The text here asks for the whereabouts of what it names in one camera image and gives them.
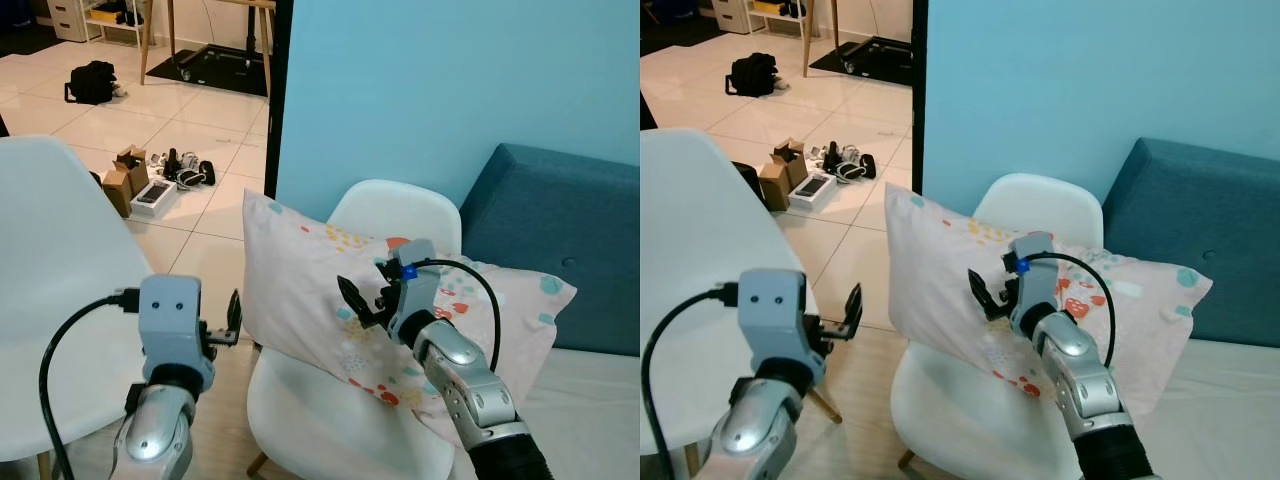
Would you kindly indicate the black treadmill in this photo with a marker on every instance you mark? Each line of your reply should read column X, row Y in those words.
column 868, row 58
column 215, row 68

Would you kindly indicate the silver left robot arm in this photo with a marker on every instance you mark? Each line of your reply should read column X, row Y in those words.
column 152, row 432
column 752, row 430

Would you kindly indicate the dark floor mat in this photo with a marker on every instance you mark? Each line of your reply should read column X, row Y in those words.
column 25, row 40
column 675, row 32

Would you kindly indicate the black bag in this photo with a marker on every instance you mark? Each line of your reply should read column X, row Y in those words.
column 753, row 75
column 92, row 83

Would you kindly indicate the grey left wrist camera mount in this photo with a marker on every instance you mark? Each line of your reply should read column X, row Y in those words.
column 170, row 325
column 772, row 318

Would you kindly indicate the black door frame strip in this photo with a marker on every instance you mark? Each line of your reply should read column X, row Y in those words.
column 918, row 95
column 277, row 100

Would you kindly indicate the beige mattress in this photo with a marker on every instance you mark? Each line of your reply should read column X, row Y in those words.
column 1220, row 400
column 590, row 410

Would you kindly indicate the black and white gadgets pile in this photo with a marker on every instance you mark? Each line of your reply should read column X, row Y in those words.
column 848, row 162
column 185, row 168

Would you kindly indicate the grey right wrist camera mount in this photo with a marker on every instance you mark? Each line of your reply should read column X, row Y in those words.
column 1032, row 285
column 415, row 295

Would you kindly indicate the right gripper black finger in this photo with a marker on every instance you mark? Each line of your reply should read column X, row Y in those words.
column 388, row 272
column 1010, row 265
column 351, row 297
column 981, row 292

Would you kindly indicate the teal fabric sofa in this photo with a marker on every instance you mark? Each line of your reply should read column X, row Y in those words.
column 1200, row 230
column 560, row 240

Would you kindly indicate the pink patterned pillow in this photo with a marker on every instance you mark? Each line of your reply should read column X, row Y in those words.
column 940, row 280
column 300, row 290

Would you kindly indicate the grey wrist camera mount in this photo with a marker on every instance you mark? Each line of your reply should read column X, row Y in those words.
column 1032, row 285
column 170, row 325
column 772, row 318
column 415, row 295

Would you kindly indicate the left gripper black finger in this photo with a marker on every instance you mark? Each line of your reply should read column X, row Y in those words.
column 235, row 312
column 854, row 305

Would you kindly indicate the white box with black device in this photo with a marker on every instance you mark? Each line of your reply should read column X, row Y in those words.
column 153, row 197
column 813, row 188

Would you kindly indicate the white plastic chair wooden legs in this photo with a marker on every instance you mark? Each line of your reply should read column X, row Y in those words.
column 55, row 260
column 690, row 240
column 970, row 430
column 330, row 430

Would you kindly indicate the brown cardboard box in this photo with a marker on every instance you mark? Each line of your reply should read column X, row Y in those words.
column 782, row 172
column 122, row 180

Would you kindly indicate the white drawer cabinet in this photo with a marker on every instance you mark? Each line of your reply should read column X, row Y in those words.
column 72, row 18
column 738, row 14

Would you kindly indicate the wooden table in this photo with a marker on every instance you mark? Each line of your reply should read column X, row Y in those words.
column 146, row 40
column 806, row 35

